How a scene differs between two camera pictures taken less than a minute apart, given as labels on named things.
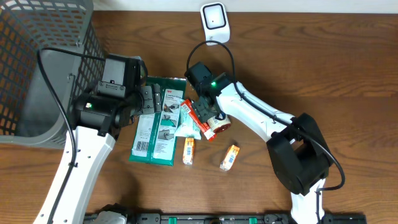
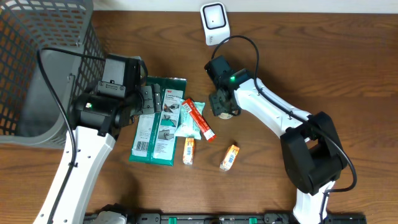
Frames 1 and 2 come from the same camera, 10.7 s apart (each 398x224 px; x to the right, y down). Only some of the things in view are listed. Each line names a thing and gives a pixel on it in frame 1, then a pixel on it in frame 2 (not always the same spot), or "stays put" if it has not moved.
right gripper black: [203, 114] → [217, 108]
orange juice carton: [188, 154] stays put
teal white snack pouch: [189, 126] stays put
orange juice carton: [229, 158] stays put
